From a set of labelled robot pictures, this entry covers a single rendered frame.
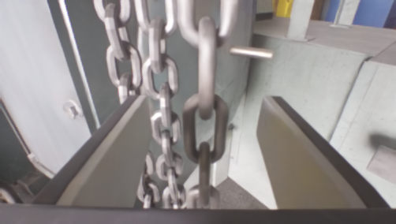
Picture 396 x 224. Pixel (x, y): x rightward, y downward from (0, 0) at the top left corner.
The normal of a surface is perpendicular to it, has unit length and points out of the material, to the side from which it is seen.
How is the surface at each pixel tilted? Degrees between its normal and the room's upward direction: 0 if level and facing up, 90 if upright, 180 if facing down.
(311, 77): 90
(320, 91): 90
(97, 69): 90
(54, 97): 90
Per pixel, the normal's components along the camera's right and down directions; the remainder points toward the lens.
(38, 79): -0.49, 0.45
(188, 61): 0.82, 0.29
